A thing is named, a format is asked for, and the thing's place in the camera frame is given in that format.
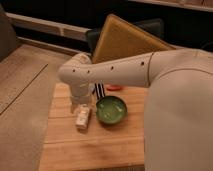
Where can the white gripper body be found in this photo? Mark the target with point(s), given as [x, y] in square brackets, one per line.
[81, 93]

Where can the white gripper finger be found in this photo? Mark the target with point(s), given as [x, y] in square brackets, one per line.
[89, 106]
[72, 109]

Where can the small white bottle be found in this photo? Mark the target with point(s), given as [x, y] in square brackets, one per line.
[83, 115]

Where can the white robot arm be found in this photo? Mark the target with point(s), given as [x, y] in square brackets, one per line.
[178, 113]

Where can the green ceramic bowl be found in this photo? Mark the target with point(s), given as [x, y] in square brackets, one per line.
[111, 110]

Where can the black striped utensil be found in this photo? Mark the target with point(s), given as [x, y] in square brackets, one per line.
[100, 92]

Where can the red object on table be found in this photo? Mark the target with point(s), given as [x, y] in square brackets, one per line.
[114, 87]

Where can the yellow cushion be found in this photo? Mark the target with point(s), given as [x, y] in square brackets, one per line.
[121, 39]

